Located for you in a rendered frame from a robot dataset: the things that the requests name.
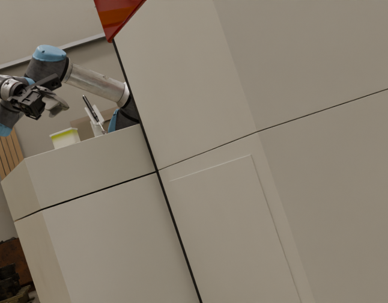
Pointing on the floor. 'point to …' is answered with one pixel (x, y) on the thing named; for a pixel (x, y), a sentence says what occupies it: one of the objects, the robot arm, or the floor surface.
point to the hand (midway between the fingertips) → (66, 104)
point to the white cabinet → (108, 248)
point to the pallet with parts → (9, 287)
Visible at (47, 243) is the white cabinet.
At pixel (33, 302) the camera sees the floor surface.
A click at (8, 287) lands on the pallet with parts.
